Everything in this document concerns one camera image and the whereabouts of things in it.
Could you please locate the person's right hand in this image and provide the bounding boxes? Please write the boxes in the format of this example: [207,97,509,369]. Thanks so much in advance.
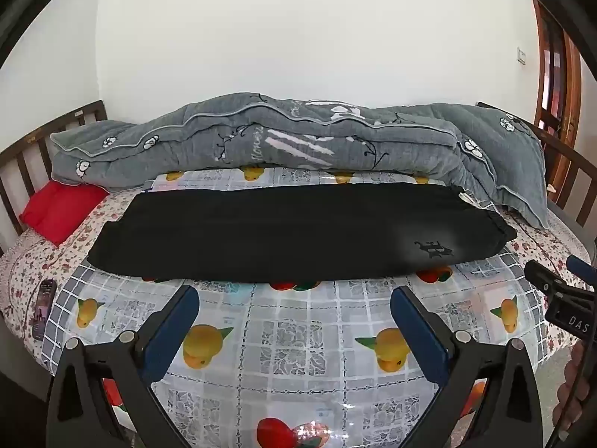
[553,340,588,436]

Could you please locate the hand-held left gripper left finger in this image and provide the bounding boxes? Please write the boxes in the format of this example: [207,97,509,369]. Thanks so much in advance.
[46,284,201,448]

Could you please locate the red pillow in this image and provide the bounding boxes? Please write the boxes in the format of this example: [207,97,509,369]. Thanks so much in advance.
[19,181,110,247]

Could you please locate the wooden footboard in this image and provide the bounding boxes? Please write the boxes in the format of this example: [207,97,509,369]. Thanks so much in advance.
[476,102,597,248]

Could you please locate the wooden headboard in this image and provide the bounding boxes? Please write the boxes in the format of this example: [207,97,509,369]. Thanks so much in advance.
[0,99,109,255]

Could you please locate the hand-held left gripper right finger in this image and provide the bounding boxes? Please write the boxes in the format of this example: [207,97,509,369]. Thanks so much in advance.
[391,286,544,448]

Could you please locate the brown wooden door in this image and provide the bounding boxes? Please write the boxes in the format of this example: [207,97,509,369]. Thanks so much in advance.
[532,0,585,150]

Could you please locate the black pants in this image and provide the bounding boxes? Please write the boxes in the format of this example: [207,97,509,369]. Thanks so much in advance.
[88,182,518,285]

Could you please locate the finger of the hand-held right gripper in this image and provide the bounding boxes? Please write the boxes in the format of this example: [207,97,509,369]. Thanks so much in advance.
[566,256,597,285]
[525,260,567,299]

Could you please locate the grey flower-print quilt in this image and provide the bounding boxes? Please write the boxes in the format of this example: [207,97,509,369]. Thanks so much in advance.
[49,92,551,229]

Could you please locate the fruit-print plastic sheet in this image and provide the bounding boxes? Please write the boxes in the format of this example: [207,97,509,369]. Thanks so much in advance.
[42,168,556,448]

